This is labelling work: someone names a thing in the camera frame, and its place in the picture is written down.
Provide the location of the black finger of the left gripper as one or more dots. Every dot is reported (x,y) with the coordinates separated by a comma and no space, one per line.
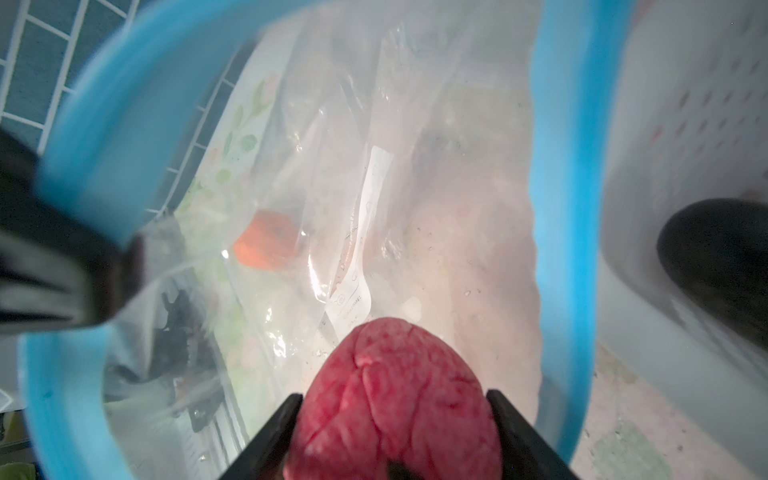
(56,273)

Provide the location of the dark brown toy food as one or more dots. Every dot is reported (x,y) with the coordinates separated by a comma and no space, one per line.
(715,251)

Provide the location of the pink toy fruit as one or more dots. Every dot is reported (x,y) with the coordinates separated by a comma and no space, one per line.
(391,392)

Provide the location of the clear zip top bag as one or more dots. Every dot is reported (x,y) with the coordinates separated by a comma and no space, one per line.
(442,161)

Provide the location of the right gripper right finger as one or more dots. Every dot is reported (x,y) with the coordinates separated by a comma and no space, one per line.
(525,454)

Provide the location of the orange toy fruit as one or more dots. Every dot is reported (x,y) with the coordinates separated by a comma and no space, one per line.
(269,242)

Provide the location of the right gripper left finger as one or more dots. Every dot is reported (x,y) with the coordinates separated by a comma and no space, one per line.
(263,456)

